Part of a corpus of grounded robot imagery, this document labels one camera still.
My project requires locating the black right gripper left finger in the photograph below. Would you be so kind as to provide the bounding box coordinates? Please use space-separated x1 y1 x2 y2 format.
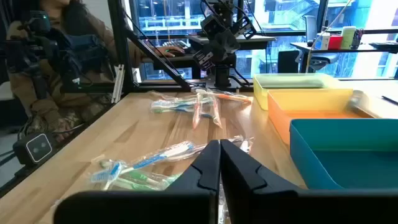
53 139 221 224

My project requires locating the green toothbrush in clear wrapper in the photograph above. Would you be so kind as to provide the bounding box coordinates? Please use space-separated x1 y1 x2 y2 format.
105 179 175 192
118 170 183 191
150 98 215 110

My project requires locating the black office desk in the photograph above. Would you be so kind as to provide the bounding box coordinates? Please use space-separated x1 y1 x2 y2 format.
141 34 277 80

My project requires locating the person's hand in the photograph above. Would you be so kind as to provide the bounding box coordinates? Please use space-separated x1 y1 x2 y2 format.
154 45 187 58

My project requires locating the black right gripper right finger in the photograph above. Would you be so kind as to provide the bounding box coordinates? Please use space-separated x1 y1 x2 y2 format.
220 139 398 224

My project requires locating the grey office chair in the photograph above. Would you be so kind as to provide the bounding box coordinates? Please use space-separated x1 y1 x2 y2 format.
300 14 340 73

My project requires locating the black box under desk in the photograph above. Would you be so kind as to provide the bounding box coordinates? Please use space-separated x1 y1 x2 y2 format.
277 50 300 74

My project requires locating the black side desk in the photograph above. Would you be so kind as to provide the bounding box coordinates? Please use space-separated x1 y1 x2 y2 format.
290 42 398 74

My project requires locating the yellow plastic bin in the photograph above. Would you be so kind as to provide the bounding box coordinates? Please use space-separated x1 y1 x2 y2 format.
253 73 341 111

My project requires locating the red box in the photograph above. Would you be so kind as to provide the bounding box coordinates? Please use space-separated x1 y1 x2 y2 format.
328 35 344 50

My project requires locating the pale green cylinder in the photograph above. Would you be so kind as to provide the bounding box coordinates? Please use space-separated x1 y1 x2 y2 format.
341 26 357 50

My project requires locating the orange plastic bin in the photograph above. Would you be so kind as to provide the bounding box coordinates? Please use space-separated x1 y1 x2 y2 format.
267 88 376 146

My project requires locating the black keyboard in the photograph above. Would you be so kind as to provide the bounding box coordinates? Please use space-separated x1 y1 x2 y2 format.
369 41 398 50
161 39 190 50

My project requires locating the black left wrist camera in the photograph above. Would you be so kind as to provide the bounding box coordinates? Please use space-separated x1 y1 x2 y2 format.
200 14 225 39

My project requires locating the black aluminium table frame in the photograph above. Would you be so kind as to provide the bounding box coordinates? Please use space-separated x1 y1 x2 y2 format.
0 0 256 198

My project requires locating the white plastic strip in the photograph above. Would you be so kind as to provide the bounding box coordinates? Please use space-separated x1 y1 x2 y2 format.
111 63 126 105

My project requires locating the black table-level camera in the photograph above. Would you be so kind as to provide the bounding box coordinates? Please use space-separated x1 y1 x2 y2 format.
12 132 57 166

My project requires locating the person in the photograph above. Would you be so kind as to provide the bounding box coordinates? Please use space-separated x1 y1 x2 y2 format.
0 0 187 142

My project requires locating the dark pen cup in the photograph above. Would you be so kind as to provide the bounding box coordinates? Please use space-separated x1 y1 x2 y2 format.
351 28 364 50

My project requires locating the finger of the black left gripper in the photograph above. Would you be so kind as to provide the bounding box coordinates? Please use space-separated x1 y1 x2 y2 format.
223 30 241 50
214 42 233 58

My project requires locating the teal plastic bin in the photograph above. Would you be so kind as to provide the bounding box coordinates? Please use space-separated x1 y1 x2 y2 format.
289 118 398 190

